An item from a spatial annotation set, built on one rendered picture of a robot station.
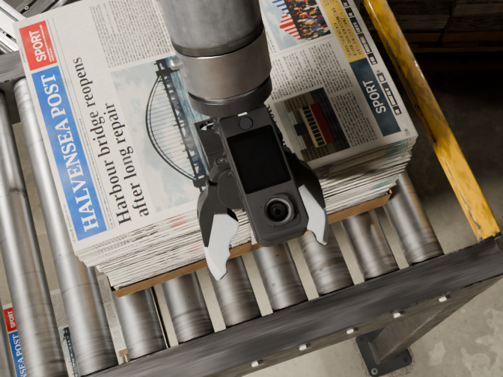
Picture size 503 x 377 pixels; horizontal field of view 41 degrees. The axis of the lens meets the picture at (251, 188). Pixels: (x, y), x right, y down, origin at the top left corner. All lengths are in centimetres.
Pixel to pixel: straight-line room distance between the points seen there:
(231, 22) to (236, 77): 5
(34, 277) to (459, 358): 111
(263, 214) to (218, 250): 12
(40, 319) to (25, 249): 10
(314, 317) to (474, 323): 93
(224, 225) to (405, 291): 35
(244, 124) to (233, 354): 38
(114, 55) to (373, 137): 29
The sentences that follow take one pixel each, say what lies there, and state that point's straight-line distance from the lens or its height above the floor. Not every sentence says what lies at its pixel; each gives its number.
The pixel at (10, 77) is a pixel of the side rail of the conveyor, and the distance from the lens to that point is 107.
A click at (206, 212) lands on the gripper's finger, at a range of 61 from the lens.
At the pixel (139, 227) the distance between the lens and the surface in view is 68.
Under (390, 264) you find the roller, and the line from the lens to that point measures 91.
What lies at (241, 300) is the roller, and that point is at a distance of 88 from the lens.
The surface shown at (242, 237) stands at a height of 86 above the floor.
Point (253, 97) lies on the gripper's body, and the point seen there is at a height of 118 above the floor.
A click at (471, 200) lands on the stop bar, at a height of 82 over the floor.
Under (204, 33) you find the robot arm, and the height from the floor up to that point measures 124.
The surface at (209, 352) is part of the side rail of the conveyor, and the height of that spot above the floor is 80.
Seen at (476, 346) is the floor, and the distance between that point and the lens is 175.
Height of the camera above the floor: 166
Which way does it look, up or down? 68 degrees down
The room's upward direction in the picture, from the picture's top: 3 degrees counter-clockwise
